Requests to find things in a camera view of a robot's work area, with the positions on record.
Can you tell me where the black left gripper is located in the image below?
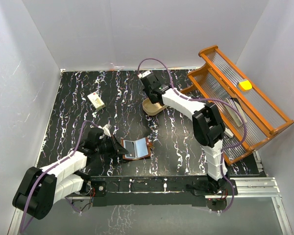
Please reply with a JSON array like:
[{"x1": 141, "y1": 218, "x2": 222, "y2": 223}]
[{"x1": 96, "y1": 134, "x2": 128, "y2": 158}]

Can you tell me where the orange leather card holder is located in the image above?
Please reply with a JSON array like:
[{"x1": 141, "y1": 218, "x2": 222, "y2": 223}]
[{"x1": 121, "y1": 138, "x2": 153, "y2": 161}]

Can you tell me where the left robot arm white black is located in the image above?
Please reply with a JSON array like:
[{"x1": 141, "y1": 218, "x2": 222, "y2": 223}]
[{"x1": 12, "y1": 127, "x2": 128, "y2": 219}]

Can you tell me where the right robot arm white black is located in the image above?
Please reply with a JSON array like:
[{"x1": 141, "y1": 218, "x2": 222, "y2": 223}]
[{"x1": 138, "y1": 70, "x2": 227, "y2": 194}]

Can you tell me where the beige oval plastic tray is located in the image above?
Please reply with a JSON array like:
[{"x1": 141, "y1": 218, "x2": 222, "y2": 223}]
[{"x1": 142, "y1": 98, "x2": 167, "y2": 116}]

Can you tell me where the white staples box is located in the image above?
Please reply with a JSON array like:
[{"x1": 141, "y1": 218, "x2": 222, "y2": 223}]
[{"x1": 87, "y1": 92, "x2": 105, "y2": 111}]

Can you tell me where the large grey black stapler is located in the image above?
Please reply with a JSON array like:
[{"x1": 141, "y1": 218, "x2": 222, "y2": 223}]
[{"x1": 224, "y1": 97, "x2": 247, "y2": 127}]

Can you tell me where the small white stapler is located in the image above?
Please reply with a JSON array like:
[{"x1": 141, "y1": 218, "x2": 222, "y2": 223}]
[{"x1": 224, "y1": 128, "x2": 234, "y2": 138}]

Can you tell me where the yellow sticky note block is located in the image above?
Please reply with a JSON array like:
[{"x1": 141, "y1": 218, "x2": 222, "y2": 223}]
[{"x1": 238, "y1": 79, "x2": 253, "y2": 92}]

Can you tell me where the orange wooden tiered rack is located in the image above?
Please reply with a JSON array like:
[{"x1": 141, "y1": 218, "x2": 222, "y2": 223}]
[{"x1": 181, "y1": 46, "x2": 294, "y2": 165}]

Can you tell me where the black base rail with mounts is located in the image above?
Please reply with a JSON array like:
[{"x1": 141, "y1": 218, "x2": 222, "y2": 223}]
[{"x1": 71, "y1": 175, "x2": 238, "y2": 209}]

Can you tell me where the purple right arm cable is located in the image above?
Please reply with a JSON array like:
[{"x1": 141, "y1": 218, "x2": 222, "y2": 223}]
[{"x1": 138, "y1": 58, "x2": 248, "y2": 213}]

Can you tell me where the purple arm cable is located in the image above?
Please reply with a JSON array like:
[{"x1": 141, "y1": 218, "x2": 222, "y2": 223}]
[
  {"x1": 138, "y1": 58, "x2": 248, "y2": 213},
  {"x1": 19, "y1": 120, "x2": 98, "y2": 233}
]

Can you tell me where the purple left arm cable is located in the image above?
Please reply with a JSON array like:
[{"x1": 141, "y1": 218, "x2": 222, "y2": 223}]
[{"x1": 19, "y1": 120, "x2": 98, "y2": 233}]

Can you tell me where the aluminium frame profile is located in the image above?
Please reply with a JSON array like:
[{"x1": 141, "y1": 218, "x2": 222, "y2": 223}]
[{"x1": 8, "y1": 177, "x2": 294, "y2": 235}]

